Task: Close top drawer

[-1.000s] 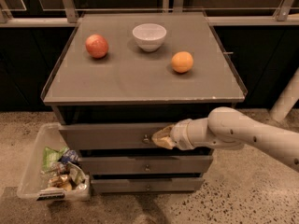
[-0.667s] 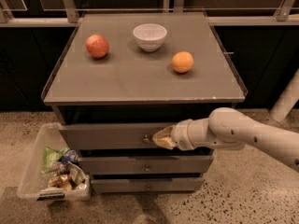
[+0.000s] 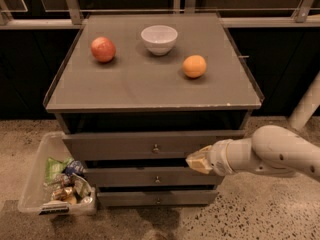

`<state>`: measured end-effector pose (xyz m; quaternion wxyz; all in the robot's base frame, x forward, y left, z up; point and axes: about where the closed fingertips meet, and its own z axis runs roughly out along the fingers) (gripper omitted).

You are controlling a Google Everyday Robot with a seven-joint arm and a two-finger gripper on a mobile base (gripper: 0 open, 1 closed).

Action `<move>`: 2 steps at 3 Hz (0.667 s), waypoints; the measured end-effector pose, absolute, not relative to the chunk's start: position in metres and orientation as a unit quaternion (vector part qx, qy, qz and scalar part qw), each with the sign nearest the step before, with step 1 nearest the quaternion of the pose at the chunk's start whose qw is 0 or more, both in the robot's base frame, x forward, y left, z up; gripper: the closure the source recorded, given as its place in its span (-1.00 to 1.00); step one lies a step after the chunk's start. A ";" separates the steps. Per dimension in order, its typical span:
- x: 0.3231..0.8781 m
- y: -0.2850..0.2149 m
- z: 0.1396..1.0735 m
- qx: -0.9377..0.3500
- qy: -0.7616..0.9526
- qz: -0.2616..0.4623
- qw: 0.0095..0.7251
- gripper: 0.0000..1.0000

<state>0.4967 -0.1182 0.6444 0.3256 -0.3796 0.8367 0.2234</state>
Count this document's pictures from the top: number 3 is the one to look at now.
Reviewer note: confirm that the white ceramic bowl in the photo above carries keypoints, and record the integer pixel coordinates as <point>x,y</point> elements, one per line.
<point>159,39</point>

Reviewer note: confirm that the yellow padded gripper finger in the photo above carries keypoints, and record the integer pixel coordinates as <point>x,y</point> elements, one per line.
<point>200,160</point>

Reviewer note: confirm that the grey drawer cabinet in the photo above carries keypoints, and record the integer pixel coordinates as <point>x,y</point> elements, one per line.
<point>140,92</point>

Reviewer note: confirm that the metal railing frame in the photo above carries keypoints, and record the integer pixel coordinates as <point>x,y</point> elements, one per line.
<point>67,14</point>

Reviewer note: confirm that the brown snack packet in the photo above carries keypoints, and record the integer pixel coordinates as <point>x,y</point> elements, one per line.
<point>65,194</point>

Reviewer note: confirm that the grey middle drawer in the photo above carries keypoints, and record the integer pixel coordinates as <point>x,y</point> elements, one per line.
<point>149,176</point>

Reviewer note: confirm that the red apple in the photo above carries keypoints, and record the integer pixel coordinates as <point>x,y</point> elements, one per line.
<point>103,49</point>

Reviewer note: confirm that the green snack bag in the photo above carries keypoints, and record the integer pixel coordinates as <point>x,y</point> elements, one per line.
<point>55,167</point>

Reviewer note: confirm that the grey bottom drawer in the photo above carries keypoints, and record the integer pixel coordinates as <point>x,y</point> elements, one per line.
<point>162,198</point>

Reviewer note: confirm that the orange fruit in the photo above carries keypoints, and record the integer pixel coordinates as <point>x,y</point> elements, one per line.
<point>194,66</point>

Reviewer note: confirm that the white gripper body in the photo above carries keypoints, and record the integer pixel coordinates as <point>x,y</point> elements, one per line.
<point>219,158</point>

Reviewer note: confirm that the grey top drawer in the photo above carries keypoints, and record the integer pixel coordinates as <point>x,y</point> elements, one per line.
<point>143,145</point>

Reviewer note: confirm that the clear plastic bin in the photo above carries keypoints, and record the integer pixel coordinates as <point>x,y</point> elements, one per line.
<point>36,197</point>

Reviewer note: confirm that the grey drawer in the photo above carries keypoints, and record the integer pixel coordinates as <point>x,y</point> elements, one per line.
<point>162,198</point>
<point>143,145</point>
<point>149,176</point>

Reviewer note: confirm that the blue snack bag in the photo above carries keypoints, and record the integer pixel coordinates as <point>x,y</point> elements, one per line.
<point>74,167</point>

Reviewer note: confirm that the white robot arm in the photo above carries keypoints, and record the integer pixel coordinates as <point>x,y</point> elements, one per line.
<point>271,151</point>

